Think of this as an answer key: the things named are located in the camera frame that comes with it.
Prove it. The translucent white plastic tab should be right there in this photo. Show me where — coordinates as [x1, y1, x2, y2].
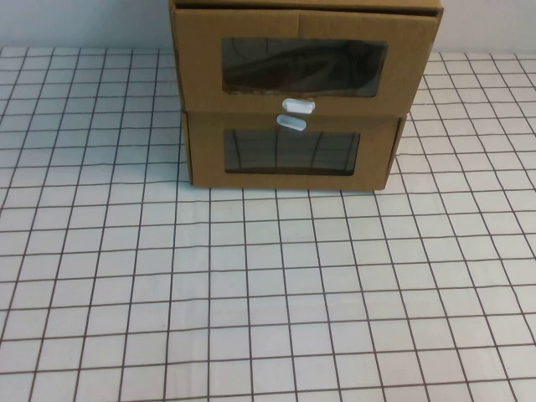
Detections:
[281, 97, 317, 115]
[275, 113, 308, 136]

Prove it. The brown windowed shoe box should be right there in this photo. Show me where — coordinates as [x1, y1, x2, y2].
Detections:
[168, 0, 445, 116]
[183, 109, 410, 193]

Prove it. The white grid-pattern tablecloth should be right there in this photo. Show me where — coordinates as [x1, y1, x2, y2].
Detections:
[0, 44, 536, 402]

